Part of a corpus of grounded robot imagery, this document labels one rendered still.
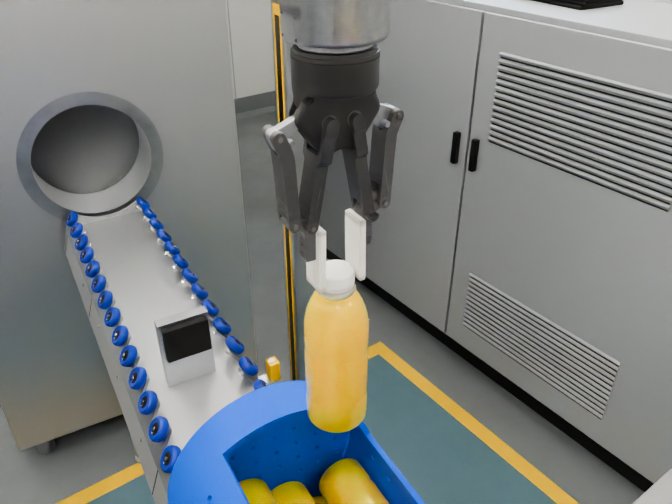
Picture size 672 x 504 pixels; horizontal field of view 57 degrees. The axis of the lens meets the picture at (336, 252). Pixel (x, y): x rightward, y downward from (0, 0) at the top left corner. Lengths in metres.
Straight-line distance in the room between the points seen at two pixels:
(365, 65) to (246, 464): 0.59
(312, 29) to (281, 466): 0.64
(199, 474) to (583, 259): 1.57
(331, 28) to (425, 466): 2.00
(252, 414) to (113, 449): 1.74
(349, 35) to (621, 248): 1.63
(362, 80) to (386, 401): 2.12
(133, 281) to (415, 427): 1.29
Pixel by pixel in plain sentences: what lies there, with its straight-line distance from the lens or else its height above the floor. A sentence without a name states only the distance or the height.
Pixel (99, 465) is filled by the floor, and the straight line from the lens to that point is 2.48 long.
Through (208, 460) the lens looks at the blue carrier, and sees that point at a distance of 0.80.
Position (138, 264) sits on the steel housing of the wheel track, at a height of 0.93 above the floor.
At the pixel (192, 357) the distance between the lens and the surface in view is 1.28.
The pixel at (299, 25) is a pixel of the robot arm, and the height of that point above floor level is 1.71.
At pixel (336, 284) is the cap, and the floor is 1.46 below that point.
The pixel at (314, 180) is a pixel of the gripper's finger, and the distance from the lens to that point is 0.55.
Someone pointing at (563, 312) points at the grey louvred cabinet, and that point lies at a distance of 2.25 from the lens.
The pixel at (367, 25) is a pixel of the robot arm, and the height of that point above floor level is 1.71.
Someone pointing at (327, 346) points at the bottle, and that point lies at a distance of 0.64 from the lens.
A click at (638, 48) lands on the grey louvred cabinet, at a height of 1.42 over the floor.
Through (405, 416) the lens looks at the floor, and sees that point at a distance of 2.50.
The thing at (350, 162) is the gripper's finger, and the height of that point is 1.58.
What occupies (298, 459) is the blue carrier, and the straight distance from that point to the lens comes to 0.96.
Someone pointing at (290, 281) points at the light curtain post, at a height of 0.98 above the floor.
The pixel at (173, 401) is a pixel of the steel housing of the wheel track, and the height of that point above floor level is 0.93.
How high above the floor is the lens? 1.81
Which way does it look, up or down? 32 degrees down
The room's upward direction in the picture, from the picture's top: straight up
